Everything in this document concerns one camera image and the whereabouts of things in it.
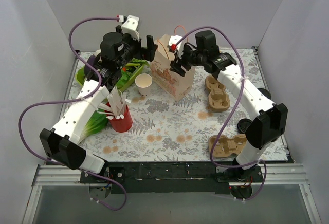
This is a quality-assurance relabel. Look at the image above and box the brown pulp cup carrier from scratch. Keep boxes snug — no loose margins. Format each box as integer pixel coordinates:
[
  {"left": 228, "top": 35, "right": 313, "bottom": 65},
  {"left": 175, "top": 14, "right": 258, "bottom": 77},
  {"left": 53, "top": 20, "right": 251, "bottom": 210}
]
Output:
[{"left": 205, "top": 75, "right": 230, "bottom": 112}]

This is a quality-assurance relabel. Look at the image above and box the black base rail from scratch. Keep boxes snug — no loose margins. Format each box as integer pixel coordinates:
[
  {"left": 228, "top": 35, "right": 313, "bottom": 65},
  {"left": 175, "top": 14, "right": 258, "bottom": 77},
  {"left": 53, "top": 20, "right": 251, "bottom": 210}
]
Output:
[{"left": 80, "top": 162, "right": 263, "bottom": 194}]

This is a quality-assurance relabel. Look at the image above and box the black paper coffee cup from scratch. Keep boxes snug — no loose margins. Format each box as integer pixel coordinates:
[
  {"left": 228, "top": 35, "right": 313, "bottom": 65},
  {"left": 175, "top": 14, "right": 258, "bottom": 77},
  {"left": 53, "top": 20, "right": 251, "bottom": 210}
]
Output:
[{"left": 258, "top": 88, "right": 271, "bottom": 99}]

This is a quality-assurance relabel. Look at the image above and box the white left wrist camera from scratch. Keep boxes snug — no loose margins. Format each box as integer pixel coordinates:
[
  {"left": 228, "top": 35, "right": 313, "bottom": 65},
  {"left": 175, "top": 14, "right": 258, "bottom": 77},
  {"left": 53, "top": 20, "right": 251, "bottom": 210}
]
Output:
[{"left": 121, "top": 15, "right": 140, "bottom": 41}]

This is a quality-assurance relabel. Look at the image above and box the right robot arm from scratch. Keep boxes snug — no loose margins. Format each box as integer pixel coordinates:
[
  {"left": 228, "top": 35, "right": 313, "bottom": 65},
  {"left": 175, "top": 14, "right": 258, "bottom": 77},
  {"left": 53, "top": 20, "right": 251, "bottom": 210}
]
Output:
[{"left": 168, "top": 27, "right": 288, "bottom": 182}]

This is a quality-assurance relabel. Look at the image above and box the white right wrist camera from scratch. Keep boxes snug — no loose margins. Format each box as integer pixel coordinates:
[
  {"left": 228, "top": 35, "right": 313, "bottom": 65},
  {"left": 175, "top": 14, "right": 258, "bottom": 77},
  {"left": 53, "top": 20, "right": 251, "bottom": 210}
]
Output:
[{"left": 168, "top": 35, "right": 184, "bottom": 58}]

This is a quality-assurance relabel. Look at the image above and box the green toy lettuce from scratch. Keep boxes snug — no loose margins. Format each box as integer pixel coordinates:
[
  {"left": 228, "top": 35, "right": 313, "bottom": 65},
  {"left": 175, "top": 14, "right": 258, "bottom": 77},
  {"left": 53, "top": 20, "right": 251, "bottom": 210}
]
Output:
[{"left": 80, "top": 111, "right": 109, "bottom": 140}]

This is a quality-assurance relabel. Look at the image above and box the single brown pulp carrier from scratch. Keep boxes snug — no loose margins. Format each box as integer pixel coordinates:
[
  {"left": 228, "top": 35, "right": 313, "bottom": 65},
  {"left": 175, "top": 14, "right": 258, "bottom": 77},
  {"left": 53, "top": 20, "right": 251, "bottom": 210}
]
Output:
[{"left": 212, "top": 134, "right": 247, "bottom": 158}]

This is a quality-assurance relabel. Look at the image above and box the green vegetable tray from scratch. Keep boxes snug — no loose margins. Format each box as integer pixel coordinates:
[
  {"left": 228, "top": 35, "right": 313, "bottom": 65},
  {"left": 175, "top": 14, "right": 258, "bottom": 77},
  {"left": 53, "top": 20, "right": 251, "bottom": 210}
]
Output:
[{"left": 76, "top": 59, "right": 151, "bottom": 94}]

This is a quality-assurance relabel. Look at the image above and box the floral patterned table mat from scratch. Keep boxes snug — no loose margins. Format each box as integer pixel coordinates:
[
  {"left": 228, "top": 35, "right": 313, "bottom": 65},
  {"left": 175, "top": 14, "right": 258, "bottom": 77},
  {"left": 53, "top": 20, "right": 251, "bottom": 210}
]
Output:
[{"left": 51, "top": 48, "right": 288, "bottom": 162}]

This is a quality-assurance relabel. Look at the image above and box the white paper coffee cup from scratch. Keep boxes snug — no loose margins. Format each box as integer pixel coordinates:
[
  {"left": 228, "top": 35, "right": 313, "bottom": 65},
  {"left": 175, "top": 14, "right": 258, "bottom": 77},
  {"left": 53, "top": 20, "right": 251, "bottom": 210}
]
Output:
[{"left": 135, "top": 73, "right": 153, "bottom": 97}]

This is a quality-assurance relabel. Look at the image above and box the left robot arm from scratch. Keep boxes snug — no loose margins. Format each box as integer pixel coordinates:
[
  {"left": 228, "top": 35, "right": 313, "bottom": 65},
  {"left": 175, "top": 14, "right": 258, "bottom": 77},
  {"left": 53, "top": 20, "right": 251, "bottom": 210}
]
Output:
[{"left": 40, "top": 25, "right": 157, "bottom": 183}]

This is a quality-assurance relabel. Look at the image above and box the purple toy eggplant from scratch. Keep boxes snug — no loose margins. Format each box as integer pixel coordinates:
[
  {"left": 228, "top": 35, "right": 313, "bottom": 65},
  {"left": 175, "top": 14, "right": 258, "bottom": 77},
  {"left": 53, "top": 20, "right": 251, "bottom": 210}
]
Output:
[{"left": 84, "top": 55, "right": 100, "bottom": 81}]

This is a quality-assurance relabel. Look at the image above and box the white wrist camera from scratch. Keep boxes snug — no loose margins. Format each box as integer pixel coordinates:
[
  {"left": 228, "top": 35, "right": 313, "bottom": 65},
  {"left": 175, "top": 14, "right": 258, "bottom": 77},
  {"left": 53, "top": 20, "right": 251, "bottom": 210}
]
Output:
[
  {"left": 121, "top": 15, "right": 140, "bottom": 41},
  {"left": 168, "top": 35, "right": 184, "bottom": 58}
]

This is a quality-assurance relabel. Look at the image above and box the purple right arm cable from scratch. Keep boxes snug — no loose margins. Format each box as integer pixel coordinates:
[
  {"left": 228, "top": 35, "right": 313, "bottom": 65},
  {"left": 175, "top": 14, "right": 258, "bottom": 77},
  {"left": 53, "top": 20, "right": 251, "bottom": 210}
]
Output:
[{"left": 181, "top": 26, "right": 268, "bottom": 201}]

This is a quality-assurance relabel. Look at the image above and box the red cup holder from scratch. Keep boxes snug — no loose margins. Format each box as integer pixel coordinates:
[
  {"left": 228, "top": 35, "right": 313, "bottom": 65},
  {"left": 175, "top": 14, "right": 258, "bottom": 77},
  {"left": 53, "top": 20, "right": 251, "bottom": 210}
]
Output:
[{"left": 106, "top": 105, "right": 133, "bottom": 133}]

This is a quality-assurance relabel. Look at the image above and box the kraft paper takeout bag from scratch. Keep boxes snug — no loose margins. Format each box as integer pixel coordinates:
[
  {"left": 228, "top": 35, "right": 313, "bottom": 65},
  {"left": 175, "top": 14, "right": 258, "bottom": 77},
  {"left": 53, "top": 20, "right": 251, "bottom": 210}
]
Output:
[{"left": 151, "top": 34, "right": 195, "bottom": 101}]

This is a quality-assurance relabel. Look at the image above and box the aluminium frame rail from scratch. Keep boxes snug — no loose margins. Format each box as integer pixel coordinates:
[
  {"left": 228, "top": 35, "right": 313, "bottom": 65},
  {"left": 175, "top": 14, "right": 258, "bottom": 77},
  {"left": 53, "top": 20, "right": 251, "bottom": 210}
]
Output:
[{"left": 32, "top": 165, "right": 83, "bottom": 186}]

